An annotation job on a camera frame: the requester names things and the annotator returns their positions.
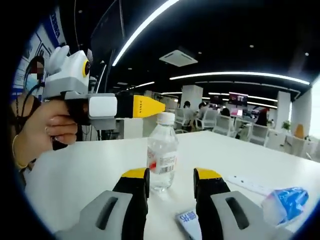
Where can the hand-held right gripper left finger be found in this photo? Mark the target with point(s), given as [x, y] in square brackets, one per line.
[135, 200]

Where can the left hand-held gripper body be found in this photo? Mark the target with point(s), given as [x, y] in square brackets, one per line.
[67, 72]

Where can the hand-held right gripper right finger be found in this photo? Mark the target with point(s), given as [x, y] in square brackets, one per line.
[210, 195]

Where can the blue wet wipes packet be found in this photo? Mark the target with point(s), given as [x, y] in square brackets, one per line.
[186, 220]

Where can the white power strip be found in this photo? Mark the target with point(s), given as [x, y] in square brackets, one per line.
[250, 184]

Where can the clear water bottle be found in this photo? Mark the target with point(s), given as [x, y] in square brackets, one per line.
[162, 140]

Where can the blue tissue pack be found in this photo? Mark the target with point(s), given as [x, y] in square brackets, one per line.
[287, 202]

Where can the person's left hand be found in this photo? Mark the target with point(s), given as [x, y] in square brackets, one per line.
[40, 127]

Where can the person's head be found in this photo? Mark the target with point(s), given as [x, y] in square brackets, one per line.
[35, 60]

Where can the blue face mask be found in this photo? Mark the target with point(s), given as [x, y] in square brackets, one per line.
[30, 83]

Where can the person's dark top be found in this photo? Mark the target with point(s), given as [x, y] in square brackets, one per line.
[32, 105]

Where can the white table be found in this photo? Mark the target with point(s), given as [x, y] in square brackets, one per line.
[100, 162]

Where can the large black display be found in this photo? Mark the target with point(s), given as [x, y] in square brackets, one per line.
[107, 30]

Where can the row of white office chairs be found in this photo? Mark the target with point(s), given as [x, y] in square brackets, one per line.
[225, 125]

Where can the ceiling air vent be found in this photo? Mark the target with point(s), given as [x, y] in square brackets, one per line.
[178, 58]

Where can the long ceiling light strip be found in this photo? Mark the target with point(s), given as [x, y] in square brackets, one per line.
[237, 73]
[140, 28]

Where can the hanging dark screen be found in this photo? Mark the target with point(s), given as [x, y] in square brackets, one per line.
[216, 99]
[238, 98]

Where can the white low cabinet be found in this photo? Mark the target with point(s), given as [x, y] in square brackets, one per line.
[295, 145]

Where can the potted green plant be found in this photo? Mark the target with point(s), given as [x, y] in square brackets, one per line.
[286, 126]

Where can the blue white wall poster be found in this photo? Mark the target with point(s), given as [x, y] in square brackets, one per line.
[53, 18]

